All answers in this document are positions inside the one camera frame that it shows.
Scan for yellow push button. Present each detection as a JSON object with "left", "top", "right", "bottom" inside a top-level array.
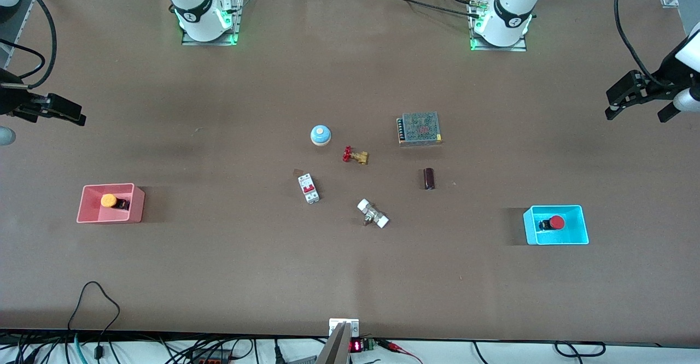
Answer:
[{"left": 101, "top": 193, "right": 131, "bottom": 212}]

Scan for pink plastic box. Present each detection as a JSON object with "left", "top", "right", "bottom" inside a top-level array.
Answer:
[{"left": 77, "top": 183, "right": 145, "bottom": 224}]

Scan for cyan plastic box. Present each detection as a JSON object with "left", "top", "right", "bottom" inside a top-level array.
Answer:
[{"left": 523, "top": 205, "right": 590, "bottom": 245}]

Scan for metal mesh power supply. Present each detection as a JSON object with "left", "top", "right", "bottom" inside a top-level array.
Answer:
[{"left": 396, "top": 112, "right": 442, "bottom": 145}]

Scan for white red circuit breaker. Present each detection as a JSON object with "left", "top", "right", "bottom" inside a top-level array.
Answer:
[{"left": 297, "top": 173, "right": 320, "bottom": 204}]

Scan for metal fitting white ends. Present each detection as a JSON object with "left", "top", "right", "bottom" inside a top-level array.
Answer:
[{"left": 357, "top": 199, "right": 390, "bottom": 229}]

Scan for red alligator clip lead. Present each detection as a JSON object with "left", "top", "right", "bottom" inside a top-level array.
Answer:
[{"left": 377, "top": 339, "right": 423, "bottom": 364}]

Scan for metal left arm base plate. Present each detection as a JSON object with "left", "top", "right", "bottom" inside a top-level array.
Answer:
[{"left": 469, "top": 0, "right": 528, "bottom": 52}]

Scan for black looped cable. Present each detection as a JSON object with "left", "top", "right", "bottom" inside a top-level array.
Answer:
[{"left": 67, "top": 281, "right": 121, "bottom": 354}]

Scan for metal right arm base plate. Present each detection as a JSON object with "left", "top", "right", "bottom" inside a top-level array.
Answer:
[{"left": 182, "top": 0, "right": 244, "bottom": 46}]

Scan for black cable to base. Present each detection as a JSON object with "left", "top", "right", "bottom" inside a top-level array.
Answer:
[{"left": 364, "top": 0, "right": 483, "bottom": 19}]

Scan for black coiled cable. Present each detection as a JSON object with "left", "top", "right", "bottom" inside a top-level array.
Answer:
[{"left": 554, "top": 340, "right": 606, "bottom": 359}]

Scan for brass valve red handle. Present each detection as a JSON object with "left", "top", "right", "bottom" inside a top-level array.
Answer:
[{"left": 342, "top": 146, "right": 369, "bottom": 165}]

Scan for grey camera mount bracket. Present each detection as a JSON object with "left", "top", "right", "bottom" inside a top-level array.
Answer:
[{"left": 316, "top": 318, "right": 360, "bottom": 364}]

